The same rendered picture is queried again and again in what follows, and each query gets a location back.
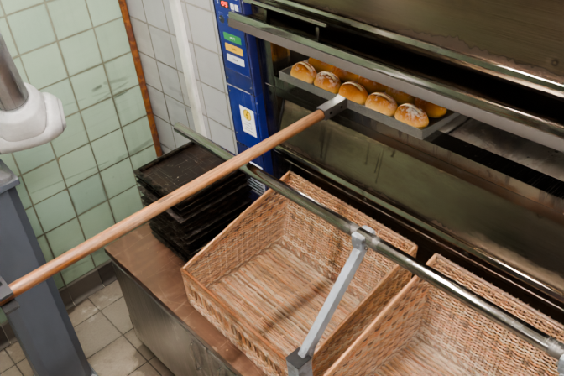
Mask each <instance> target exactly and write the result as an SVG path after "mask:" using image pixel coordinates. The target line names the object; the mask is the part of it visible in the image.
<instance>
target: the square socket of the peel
mask: <svg viewBox="0 0 564 376"><path fill-rule="evenodd" d="M318 109H320V110H322V111H323V112H324V115H325V117H324V119H322V120H325V121H326V120H327V119H329V118H331V117H333V116H335V115H337V114H338V113H340V112H341V111H343V110H345V109H347V98H346V97H342V96H340V95H338V96H336V97H334V98H332V99H331V100H329V101H328V102H325V103H323V104H322V105H320V106H319V107H317V108H316V110H318Z"/></svg>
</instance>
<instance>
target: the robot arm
mask: <svg viewBox="0 0 564 376"><path fill-rule="evenodd" d="M65 128H66V121H65V114H64V110H63V107H62V103H61V100H60V99H59V98H57V97H56V96H54V95H52V94H50V93H48V92H40V91H38V90H37V89H36V88H35V87H34V86H32V85H30V84H29V83H26V82H23V80H22V78H21V75H20V74H19V72H18V69H17V67H16V65H15V64H14V61H13V58H12V56H11V55H10V53H9V51H8V48H7V46H6V43H5V41H4V39H3V37H2V35H1V32H0V155H1V154H9V153H14V152H18V151H22V150H26V149H31V148H35V147H38V146H40V145H43V144H47V143H48V142H50V141H52V140H54V139H55V138H57V137H59V136H60V135H61V134H62V133H63V132H64V130H65ZM12 178H13V177H12V175H11V173H9V172H7V171H6V170H5V169H4V168H3V167H2V166H1V165H0V184H2V183H5V182H8V181H10V180H11V179H12ZM12 295H14V293H13V291H12V290H11V288H10V287H9V286H8V285H7V283H6V282H5V281H4V280H3V278H2V277H1V276H0V302H2V301H3V300H6V299H7V298H8V297H10V296H12ZM0 307H1V308H2V310H3V311H4V313H5V314H6V315H8V314H10V313H12V312H13V311H16V310H17V309H18V308H20V305H19V304H18V302H17V301H16V300H15V299H12V300H10V301H9V302H7V303H5V304H4V305H1V306H0Z"/></svg>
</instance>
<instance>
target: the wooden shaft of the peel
mask: <svg viewBox="0 0 564 376"><path fill-rule="evenodd" d="M324 117H325V115H324V112H323V111H322V110H320V109H318V110H316V111H314V112H313V113H311V114H309V115H308V116H306V117H303V118H302V119H301V120H299V121H297V122H295V123H293V124H291V125H290V126H289V127H287V128H284V129H283V130H281V131H279V132H277V133H276V134H274V135H272V136H270V137H269V138H267V139H265V140H264V141H262V142H260V143H258V144H256V145H254V146H253V147H251V148H250V149H247V150H245V151H244V152H242V153H241V154H239V155H237V156H235V157H233V158H231V159H230V160H228V161H226V162H225V163H223V164H220V165H219V166H217V167H216V168H214V169H213V170H210V171H208V172H206V173H205V174H204V175H201V176H200V177H198V178H196V179H194V180H193V181H191V182H189V183H187V184H186V185H183V186H182V187H181V188H179V189H177V190H175V191H173V192H171V193H169V194H168V195H167V196H164V197H162V198H161V199H159V200H157V201H156V202H154V203H152V204H150V205H149V206H146V207H145V208H143V209H142V210H140V211H137V212H136V213H134V214H133V215H131V216H130V217H127V218H125V219H123V220H122V221H120V222H118V223H117V224H115V225H113V226H111V227H110V228H108V229H106V230H104V231H103V232H100V233H98V234H97V235H96V236H94V237H92V238H90V239H88V240H86V241H85V242H84V243H81V244H79V245H78V246H76V247H74V248H73V249H71V250H69V251H67V252H66V253H63V254H61V255H60V256H59V257H57V258H54V259H53V260H51V261H49V262H48V263H47V264H44V265H42V266H41V267H39V268H37V269H35V270H34V271H32V272H30V273H28V274H26V275H25V276H23V277H22V278H20V279H17V280H15V281H14V282H12V283H11V284H9V285H8V286H9V287H10V288H11V290H12V291H13V293H14V295H12V296H10V297H8V298H7V299H6V300H3V301H2V302H0V306H2V305H4V304H5V303H7V302H9V301H10V300H12V299H14V298H15V297H17V296H19V295H21V294H22V293H24V292H26V291H27V290H30V289H31V288H33V287H35V286H36V285H38V284H40V283H42V282H43V281H45V280H47V279H48V278H50V277H52V276H53V275H55V274H58V273H59V272H60V271H62V270H63V269H66V268H68V267H69V266H71V265H72V264H74V263H76V262H78V261H79V260H81V259H83V258H85V257H86V256H88V255H89V254H91V253H94V252H95V251H97V250H98V249H100V248H102V247H104V246H105V245H107V244H109V243H110V242H112V241H114V240H116V239H117V238H120V237H121V236H122V235H124V234H126V233H127V232H130V231H132V230H133V229H134V228H136V227H138V226H140V225H142V224H143V223H145V222H147V221H148V220H150V219H152V218H153V217H156V216H158V215H159V214H160V213H162V212H164V211H166V210H168V209H169V208H171V207H172V206H174V205H176V204H178V203H179V202H181V201H183V200H184V199H186V198H188V197H190V196H192V195H194V194H195V193H197V192H198V191H200V190H202V189H204V188H206V187H207V186H209V185H210V184H212V183H214V182H216V181H217V180H220V179H221V178H222V177H224V176H226V175H228V174H230V173H232V172H233V171H234V170H236V169H238V168H240V167H242V166H243V165H245V164H247V163H248V162H250V161H252V160H253V159H256V158H258V157H259V156H260V155H262V154H264V153H266V152H268V151H269V150H271V149H273V148H274V147H276V146H278V145H280V144H282V143H283V142H284V141H286V140H288V139H290V138H292V137H294V136H295V135H296V134H298V133H300V132H302V131H304V130H306V129H307V128H309V127H310V126H312V125H314V124H316V123H318V122H320V121H321V120H322V119H324Z"/></svg>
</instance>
